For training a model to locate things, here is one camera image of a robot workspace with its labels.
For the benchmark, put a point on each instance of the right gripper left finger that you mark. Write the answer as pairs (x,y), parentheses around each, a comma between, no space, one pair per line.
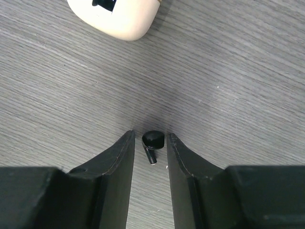
(94,195)

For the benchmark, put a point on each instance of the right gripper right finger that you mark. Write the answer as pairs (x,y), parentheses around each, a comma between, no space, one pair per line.
(205,196)

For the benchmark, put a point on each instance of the black earbud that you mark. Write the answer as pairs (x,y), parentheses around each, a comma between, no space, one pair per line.
(151,141)

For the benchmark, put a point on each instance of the beige earbud charging case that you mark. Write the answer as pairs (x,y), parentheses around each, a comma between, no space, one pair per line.
(127,20)

